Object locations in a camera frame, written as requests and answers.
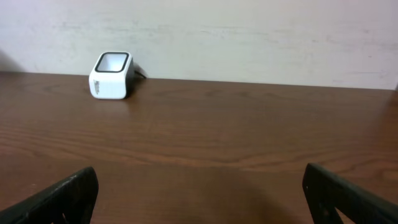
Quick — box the white barcode scanner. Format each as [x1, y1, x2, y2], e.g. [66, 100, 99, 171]
[88, 52, 133, 100]

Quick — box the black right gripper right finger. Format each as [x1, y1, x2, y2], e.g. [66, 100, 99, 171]
[302, 163, 397, 223]

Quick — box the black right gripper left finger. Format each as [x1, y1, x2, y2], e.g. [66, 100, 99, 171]
[1, 167, 99, 223]

